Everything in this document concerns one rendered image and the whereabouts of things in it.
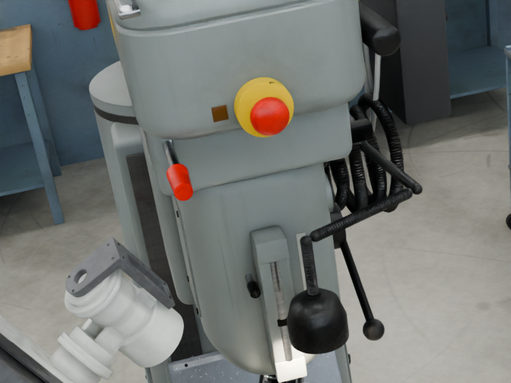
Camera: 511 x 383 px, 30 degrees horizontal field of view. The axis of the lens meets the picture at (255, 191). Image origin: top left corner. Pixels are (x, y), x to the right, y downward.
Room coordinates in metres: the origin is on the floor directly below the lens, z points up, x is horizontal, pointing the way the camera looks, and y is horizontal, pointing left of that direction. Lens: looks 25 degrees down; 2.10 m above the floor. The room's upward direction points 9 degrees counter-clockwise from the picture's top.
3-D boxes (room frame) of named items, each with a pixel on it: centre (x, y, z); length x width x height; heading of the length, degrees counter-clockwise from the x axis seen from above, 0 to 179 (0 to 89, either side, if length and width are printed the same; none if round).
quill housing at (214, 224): (1.16, 0.01, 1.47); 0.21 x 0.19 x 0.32; 98
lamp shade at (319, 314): (0.96, -0.05, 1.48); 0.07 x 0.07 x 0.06
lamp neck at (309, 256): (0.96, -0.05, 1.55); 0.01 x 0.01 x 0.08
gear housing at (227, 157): (1.20, 0.01, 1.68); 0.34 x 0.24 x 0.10; 8
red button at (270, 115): (0.90, -0.03, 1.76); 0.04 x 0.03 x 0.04; 98
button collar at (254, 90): (0.93, -0.02, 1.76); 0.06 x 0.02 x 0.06; 98
